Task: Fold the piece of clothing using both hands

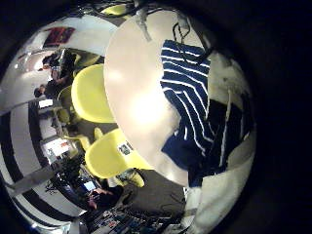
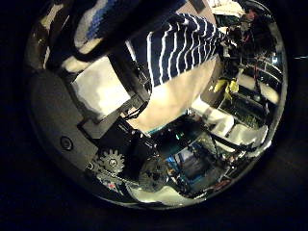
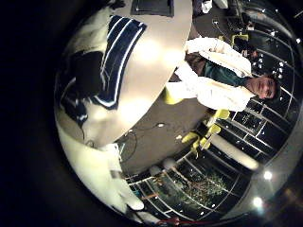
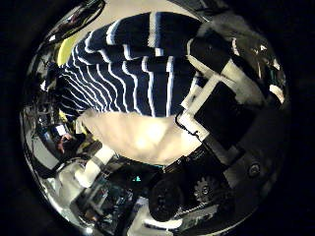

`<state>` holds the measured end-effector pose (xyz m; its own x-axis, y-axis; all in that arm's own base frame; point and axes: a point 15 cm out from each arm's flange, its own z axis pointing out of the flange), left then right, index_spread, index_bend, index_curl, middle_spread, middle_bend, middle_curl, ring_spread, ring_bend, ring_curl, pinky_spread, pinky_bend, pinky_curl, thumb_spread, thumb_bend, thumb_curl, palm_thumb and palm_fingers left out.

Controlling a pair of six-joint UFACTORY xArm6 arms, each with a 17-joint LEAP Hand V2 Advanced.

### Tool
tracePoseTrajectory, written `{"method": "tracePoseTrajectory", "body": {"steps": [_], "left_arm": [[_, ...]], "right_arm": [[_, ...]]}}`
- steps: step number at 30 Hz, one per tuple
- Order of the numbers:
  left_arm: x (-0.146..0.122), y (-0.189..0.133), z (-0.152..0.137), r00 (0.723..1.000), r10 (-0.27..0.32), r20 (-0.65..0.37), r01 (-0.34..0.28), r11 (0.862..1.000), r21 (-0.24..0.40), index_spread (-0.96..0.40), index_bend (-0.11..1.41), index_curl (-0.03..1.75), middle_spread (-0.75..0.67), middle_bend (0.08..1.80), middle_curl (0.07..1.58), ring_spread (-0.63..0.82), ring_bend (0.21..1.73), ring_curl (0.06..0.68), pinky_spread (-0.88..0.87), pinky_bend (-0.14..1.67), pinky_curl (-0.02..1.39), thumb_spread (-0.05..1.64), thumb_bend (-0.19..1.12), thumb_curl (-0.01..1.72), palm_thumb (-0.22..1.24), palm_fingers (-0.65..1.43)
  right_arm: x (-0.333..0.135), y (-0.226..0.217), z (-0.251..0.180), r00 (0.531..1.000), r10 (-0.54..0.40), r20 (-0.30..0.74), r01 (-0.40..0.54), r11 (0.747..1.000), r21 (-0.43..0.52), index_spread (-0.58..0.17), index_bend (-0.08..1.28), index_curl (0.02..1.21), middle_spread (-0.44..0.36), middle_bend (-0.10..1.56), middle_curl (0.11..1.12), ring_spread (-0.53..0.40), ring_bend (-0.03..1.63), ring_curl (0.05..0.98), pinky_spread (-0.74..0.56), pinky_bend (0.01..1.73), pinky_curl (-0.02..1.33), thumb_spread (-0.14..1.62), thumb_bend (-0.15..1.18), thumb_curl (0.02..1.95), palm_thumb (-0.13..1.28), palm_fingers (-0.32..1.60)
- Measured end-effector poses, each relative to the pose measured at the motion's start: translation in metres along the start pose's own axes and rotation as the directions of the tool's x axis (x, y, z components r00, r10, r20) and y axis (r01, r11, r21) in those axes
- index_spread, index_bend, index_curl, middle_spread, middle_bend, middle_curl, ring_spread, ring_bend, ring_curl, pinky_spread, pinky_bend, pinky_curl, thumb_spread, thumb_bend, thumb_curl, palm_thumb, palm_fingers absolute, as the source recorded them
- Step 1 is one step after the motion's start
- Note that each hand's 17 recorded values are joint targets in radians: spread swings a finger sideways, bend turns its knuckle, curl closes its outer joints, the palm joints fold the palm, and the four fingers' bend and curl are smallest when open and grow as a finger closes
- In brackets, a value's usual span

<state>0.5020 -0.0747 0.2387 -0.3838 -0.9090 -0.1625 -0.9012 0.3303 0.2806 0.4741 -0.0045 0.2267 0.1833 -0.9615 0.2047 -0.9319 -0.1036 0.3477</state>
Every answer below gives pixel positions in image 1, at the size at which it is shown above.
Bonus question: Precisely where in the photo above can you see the blue white striped shirt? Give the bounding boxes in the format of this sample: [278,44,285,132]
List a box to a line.
[160,39,256,188]

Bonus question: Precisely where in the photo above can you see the plain yellow chair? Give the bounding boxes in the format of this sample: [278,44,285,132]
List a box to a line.
[70,63,116,125]

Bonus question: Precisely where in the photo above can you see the small olive yellow chair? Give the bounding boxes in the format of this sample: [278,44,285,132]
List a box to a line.
[58,85,74,125]

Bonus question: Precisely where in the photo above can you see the person in dark clothes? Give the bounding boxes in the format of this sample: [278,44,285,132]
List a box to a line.
[33,48,77,98]

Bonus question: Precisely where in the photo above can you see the square printed sticker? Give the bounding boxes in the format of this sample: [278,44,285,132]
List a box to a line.
[117,140,135,156]

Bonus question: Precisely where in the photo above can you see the small bright screen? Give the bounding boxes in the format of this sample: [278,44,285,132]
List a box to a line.
[38,98,54,109]

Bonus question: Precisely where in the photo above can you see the yellow chair with sticker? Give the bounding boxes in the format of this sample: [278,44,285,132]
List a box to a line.
[84,128,154,179]

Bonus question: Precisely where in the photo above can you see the large bright monitor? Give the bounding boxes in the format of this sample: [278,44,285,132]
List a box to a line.
[43,137,72,159]

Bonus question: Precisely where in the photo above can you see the yellow chair with grey cloth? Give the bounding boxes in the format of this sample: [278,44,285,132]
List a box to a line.
[116,168,145,189]

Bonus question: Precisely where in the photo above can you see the dark leafy plant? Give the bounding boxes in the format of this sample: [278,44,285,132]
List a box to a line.
[59,155,84,183]

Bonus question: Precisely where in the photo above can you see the open laptop with bright screen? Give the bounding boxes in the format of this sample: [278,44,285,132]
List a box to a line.
[82,179,98,193]

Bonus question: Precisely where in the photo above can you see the seated person with laptop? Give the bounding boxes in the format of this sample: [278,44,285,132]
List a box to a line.
[87,186,125,211]

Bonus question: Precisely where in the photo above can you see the cluttered equipment desk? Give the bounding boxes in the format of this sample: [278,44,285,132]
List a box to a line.
[87,208,183,234]

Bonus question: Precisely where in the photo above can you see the red wall poster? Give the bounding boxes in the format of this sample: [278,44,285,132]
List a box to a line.
[43,26,76,47]

